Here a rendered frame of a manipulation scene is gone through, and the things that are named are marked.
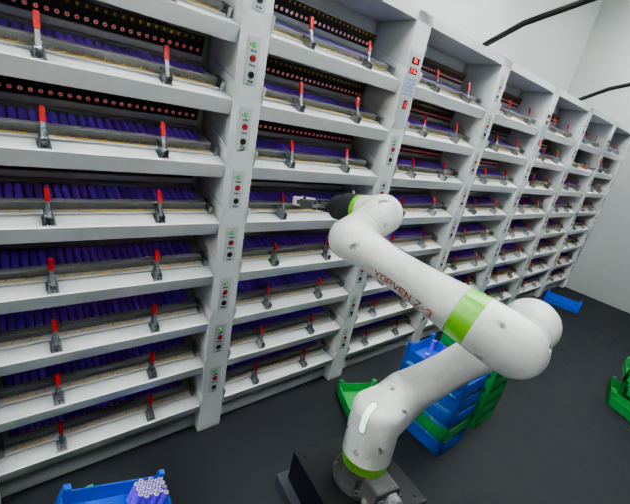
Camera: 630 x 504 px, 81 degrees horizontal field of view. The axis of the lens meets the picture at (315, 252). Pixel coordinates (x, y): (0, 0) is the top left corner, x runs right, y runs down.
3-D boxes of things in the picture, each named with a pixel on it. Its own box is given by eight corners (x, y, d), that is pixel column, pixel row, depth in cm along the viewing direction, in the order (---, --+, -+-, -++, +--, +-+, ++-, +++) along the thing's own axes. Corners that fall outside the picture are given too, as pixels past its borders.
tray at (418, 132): (469, 155, 198) (486, 131, 190) (398, 143, 159) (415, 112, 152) (443, 136, 209) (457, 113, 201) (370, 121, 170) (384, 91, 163)
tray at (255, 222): (363, 226, 166) (373, 209, 161) (242, 232, 128) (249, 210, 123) (338, 200, 177) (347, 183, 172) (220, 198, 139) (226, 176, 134)
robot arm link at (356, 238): (466, 309, 85) (480, 277, 77) (437, 340, 80) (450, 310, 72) (348, 233, 104) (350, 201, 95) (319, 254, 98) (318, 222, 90)
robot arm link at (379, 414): (402, 456, 102) (419, 397, 96) (372, 490, 90) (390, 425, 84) (362, 428, 109) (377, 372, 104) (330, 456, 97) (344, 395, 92)
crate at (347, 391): (397, 438, 166) (402, 425, 163) (356, 441, 160) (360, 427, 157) (372, 390, 193) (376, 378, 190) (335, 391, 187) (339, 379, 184)
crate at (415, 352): (485, 384, 162) (491, 369, 159) (460, 399, 149) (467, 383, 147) (428, 345, 183) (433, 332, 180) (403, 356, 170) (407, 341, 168)
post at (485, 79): (418, 344, 244) (513, 62, 187) (409, 348, 238) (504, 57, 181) (395, 328, 258) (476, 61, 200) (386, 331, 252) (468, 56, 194)
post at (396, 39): (340, 375, 200) (434, 16, 142) (327, 380, 194) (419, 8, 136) (318, 354, 214) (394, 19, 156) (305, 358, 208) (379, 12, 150)
